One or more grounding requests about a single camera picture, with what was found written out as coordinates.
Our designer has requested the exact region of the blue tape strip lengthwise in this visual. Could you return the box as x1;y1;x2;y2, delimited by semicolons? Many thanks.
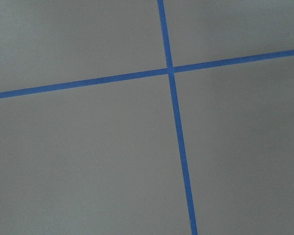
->
157;0;198;235

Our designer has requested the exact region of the blue tape strip crosswise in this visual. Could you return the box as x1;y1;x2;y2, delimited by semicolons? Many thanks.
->
0;49;294;99

